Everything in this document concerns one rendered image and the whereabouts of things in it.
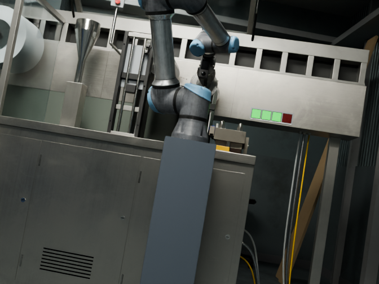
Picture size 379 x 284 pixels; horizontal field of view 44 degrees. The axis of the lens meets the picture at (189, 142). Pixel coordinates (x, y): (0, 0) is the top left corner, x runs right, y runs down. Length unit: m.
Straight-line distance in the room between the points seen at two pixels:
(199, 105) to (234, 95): 0.96
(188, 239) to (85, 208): 0.65
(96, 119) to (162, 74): 1.07
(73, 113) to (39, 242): 0.74
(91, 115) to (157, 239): 1.30
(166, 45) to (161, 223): 0.69
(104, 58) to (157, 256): 1.51
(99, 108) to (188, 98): 1.14
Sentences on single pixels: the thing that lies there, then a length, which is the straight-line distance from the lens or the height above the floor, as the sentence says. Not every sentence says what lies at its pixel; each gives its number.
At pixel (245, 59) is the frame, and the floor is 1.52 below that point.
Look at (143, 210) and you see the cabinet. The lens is 2.18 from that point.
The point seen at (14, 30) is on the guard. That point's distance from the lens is 2.56.
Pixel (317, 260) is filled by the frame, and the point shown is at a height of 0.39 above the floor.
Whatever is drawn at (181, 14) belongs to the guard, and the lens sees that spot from 2.89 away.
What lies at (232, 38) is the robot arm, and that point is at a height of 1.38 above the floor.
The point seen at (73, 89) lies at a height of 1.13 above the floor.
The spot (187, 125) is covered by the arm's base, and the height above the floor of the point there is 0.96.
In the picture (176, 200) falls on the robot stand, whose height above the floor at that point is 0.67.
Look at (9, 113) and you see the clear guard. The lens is 2.61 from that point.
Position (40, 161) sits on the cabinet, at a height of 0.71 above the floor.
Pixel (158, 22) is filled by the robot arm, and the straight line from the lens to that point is 1.87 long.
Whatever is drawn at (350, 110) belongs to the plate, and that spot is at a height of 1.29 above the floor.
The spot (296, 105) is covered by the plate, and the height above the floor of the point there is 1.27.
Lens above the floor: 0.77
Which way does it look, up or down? 4 degrees up
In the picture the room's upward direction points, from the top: 10 degrees clockwise
